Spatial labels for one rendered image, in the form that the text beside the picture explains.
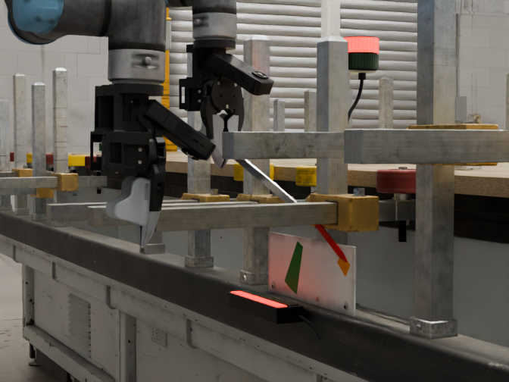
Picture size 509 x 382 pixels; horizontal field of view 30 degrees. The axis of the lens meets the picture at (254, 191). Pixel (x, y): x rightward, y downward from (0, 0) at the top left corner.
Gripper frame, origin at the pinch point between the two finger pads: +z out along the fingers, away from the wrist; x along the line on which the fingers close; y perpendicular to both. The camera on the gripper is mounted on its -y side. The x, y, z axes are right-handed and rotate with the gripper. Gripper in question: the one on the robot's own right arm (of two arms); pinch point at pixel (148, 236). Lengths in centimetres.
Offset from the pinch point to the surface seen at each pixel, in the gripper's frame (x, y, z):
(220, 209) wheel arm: 1.4, -9.9, -3.6
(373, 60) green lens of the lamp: -1.3, -36.0, -25.8
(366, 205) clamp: 4.9, -31.2, -4.3
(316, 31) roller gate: -760, -474, -140
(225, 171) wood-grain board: -72, -45, -7
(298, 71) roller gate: -761, -454, -96
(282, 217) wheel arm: 1.4, -19.4, -2.5
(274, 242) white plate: -17.8, -28.7, 3.3
